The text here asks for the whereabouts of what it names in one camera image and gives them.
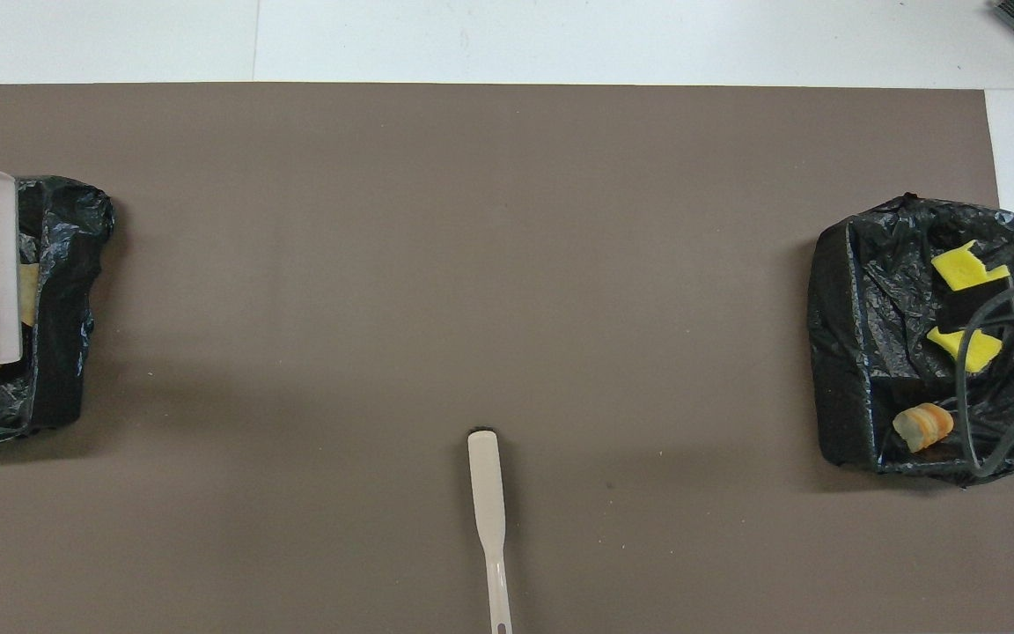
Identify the wedge yellow sponge piece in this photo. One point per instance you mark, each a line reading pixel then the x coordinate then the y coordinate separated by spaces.
pixel 987 350

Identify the brown table mat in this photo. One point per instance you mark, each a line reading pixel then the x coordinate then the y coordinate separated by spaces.
pixel 472 220

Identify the beige hand brush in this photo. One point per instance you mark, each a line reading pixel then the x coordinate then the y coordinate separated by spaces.
pixel 486 493

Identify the notched yellow sponge piece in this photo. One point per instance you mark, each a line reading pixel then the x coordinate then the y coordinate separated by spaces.
pixel 960 264

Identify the beige bread chunk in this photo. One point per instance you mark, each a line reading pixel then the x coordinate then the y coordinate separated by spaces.
pixel 28 295

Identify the orange striped croissant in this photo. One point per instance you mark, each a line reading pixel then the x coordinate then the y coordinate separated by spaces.
pixel 922 427

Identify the black bag lined bin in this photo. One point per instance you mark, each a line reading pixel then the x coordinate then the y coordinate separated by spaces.
pixel 58 352
pixel 868 352

